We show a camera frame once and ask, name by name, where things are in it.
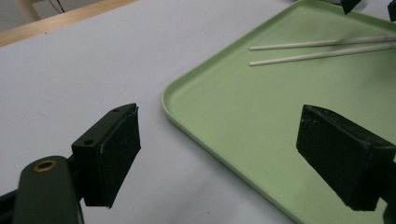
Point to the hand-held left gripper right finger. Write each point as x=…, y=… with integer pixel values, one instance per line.
x=339, y=155

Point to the green plastic tray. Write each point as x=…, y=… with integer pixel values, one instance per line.
x=264, y=109

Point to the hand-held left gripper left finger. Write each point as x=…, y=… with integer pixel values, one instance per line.
x=109, y=158

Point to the white chopstick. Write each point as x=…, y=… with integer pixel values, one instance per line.
x=311, y=56
x=311, y=43

